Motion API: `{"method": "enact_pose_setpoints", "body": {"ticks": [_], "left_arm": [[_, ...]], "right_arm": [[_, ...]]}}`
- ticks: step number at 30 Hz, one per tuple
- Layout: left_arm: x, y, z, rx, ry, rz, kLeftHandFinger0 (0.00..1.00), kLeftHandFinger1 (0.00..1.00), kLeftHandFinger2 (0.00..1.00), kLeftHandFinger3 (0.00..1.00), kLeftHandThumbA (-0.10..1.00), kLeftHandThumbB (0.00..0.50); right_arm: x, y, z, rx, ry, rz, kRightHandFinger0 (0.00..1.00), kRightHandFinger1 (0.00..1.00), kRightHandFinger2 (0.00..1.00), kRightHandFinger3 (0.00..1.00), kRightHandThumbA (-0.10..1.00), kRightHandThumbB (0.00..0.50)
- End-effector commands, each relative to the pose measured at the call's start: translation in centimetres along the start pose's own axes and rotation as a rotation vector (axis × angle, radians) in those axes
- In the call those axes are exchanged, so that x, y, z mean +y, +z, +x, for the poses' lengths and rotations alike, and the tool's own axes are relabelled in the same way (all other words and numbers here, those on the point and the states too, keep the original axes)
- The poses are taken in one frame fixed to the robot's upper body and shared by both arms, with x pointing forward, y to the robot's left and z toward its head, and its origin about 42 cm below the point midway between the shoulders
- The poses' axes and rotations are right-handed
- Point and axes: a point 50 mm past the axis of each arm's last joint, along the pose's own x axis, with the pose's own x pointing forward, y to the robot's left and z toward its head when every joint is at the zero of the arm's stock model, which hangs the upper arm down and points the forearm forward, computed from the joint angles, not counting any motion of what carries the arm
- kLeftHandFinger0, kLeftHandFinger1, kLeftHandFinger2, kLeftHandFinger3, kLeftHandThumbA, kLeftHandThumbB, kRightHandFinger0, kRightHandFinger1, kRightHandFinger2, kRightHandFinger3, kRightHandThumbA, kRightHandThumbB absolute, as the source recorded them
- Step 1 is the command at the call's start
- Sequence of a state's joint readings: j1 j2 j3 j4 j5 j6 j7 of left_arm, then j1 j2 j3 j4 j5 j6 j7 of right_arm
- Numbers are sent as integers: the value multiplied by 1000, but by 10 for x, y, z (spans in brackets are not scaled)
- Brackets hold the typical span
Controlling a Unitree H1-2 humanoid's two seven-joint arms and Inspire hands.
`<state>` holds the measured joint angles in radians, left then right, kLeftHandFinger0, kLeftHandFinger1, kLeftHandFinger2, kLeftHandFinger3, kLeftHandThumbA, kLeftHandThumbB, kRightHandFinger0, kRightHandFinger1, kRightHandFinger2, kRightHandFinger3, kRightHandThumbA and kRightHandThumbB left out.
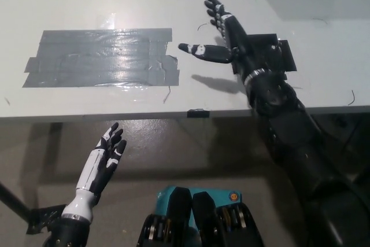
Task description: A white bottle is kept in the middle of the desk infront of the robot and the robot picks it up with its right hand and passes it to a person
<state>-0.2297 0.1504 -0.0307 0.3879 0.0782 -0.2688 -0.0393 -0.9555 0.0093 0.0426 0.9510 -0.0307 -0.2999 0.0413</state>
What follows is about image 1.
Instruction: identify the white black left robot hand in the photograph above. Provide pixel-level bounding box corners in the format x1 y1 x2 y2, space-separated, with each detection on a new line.
61 121 128 221

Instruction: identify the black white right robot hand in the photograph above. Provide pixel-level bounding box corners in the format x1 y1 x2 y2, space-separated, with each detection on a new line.
178 0 286 84

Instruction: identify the black teal robot body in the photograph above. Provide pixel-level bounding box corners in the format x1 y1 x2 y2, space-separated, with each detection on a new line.
135 186 264 247

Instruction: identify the black tape square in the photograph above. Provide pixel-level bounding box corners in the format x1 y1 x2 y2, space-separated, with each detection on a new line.
231 33 298 76

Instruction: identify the black slanted pole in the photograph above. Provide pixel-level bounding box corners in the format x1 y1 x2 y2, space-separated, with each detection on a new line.
0 182 31 219

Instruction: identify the small black tape strip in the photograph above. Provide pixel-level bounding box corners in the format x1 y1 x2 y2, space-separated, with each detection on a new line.
186 108 210 119

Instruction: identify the grey duct tape patch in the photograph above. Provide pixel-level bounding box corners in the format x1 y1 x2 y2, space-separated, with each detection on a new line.
22 28 180 89

